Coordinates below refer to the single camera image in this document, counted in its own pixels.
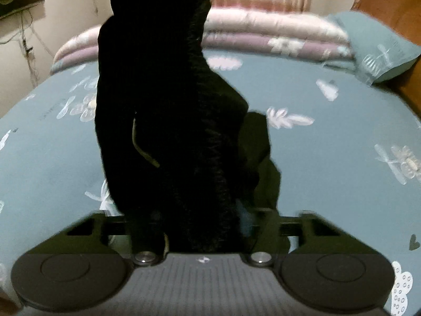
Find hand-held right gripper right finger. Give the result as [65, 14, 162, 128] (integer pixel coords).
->
[238, 205, 389, 266]

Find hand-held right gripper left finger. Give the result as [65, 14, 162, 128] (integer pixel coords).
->
[33, 212, 167, 267]

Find black pants with white print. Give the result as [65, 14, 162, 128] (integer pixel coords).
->
[94, 0, 282, 254]

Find blue floral bed sheet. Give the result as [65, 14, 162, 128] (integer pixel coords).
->
[0, 51, 421, 316]

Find folded pink floral quilt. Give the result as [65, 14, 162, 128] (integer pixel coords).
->
[49, 7, 359, 73]

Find blue floral pillow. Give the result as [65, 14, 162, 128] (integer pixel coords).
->
[329, 11, 421, 86]

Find wooden headboard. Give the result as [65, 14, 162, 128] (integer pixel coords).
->
[350, 0, 421, 116]

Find wall cables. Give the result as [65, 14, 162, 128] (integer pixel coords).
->
[0, 8, 55, 89]

